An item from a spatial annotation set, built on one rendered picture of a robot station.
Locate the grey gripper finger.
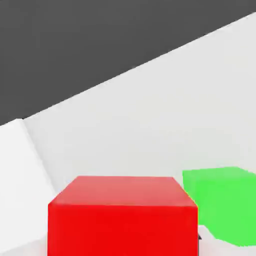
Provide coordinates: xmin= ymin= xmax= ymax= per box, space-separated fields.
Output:
xmin=197 ymin=232 xmax=209 ymax=256

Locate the small red cube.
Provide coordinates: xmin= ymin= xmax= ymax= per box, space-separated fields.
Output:
xmin=47 ymin=175 xmax=199 ymax=256

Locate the small green cube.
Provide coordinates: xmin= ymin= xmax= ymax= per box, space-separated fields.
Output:
xmin=182 ymin=166 xmax=256 ymax=248

